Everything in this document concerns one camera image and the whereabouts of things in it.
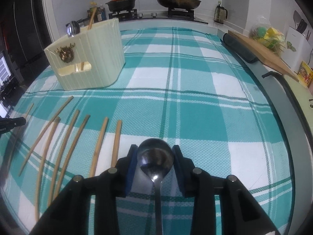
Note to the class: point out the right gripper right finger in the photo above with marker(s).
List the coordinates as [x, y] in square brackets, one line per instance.
[240, 212]

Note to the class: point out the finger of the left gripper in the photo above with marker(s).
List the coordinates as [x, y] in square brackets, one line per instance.
[7, 124]

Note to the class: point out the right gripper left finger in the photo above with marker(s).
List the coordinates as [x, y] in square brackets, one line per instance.
[69, 211]

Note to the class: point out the bamboo chopstick one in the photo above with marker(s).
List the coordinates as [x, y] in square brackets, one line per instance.
[18, 132]

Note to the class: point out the bamboo chopstick two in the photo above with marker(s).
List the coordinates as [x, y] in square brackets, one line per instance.
[43, 132]

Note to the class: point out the bamboo chopstick six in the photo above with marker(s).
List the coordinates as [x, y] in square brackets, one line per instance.
[98, 147]

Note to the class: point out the bamboo chopstick four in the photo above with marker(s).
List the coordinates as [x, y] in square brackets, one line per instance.
[59, 158]

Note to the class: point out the bamboo chopstick five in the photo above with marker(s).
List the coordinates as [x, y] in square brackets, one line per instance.
[68, 157]

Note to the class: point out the bamboo chopstick seven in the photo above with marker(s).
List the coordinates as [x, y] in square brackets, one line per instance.
[116, 143]

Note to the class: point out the bamboo chopstick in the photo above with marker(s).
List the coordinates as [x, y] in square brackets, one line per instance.
[94, 10]

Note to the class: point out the small silver spoon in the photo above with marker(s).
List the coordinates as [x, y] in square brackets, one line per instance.
[155, 158]

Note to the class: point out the large silver spoon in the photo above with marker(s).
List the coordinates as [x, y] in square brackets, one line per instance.
[73, 28]

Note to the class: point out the black refrigerator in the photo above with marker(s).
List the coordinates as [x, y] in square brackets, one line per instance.
[24, 36]

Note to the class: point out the cream utensil holder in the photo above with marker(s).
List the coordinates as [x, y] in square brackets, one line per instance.
[91, 59]

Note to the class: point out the teal plaid tablecloth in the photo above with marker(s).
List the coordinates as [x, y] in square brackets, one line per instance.
[179, 85]

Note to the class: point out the spice rack with bottles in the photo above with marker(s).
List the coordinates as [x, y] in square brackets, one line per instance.
[100, 14]

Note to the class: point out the yellow snack package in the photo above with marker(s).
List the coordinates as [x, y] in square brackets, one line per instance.
[305, 73]

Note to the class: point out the wooden cutting board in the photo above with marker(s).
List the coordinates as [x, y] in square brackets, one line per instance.
[266, 56]

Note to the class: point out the black pot orange lid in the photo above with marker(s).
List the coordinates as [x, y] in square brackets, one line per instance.
[120, 5]

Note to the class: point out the white knife block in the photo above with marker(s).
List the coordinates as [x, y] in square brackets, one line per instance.
[297, 47]

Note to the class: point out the bag of colourful sponges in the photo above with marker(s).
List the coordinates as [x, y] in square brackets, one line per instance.
[274, 40]

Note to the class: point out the black gas stove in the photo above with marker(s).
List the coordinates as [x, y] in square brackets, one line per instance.
[171, 14]

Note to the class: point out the black frying pan with lid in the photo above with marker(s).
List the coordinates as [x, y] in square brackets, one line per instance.
[180, 4]

